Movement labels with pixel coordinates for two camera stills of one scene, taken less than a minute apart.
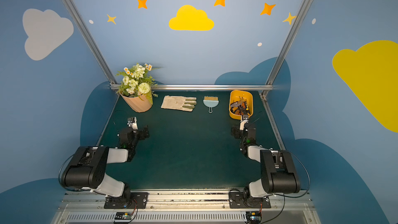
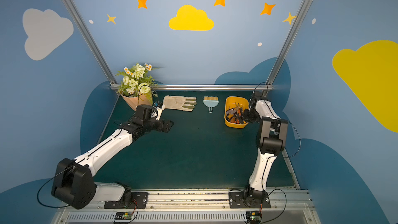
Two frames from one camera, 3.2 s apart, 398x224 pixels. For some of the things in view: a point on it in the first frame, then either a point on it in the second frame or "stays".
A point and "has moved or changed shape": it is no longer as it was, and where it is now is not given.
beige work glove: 183,103 stays
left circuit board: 123,217 stays
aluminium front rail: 184,206 stays
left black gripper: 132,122 → 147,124
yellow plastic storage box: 241,102 has moved or changed shape
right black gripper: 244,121 → 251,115
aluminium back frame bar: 212,86 stays
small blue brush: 211,102 stays
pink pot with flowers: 136,87 stays
